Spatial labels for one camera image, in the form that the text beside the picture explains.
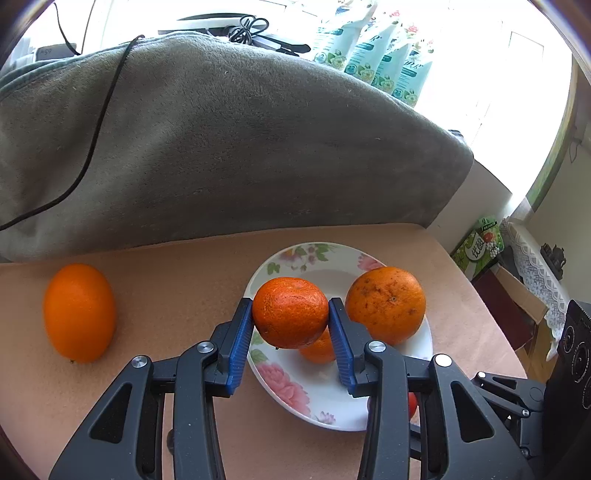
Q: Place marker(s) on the green printed carton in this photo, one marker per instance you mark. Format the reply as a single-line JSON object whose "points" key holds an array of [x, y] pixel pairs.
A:
{"points": [[479, 248]]}

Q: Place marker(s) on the white lace cloth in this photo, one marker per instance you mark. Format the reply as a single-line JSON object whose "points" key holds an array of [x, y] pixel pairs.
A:
{"points": [[538, 279]]}

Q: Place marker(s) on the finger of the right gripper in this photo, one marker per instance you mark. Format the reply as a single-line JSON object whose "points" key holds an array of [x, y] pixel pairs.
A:
{"points": [[510, 395]]}

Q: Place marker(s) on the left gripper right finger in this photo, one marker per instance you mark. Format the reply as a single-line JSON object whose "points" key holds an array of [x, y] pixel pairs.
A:
{"points": [[455, 434]]}

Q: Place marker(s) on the grey blanket backrest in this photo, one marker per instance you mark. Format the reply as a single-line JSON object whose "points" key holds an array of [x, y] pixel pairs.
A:
{"points": [[184, 136]]}

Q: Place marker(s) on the ring light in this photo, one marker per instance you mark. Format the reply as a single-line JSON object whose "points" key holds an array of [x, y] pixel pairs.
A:
{"points": [[237, 28]]}

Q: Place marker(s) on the small mandarin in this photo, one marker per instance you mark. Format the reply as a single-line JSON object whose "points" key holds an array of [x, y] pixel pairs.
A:
{"points": [[290, 313], [321, 351]]}

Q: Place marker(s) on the smooth large orange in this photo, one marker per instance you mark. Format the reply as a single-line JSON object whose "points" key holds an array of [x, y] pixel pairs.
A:
{"points": [[79, 312]]}

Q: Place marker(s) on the black power adapter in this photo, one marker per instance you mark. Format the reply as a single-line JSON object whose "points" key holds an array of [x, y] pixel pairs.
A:
{"points": [[54, 52]]}

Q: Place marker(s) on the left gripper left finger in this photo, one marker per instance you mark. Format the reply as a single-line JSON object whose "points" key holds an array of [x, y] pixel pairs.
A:
{"points": [[122, 435]]}

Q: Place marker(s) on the brown cardboard box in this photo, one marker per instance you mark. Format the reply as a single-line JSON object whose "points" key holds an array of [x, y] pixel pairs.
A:
{"points": [[522, 318]]}

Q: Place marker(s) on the large red cherry tomato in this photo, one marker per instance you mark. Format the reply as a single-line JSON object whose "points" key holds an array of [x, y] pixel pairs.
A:
{"points": [[412, 404]]}

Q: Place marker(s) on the speckled large orange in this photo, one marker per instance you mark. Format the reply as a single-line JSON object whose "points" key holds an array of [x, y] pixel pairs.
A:
{"points": [[390, 302]]}

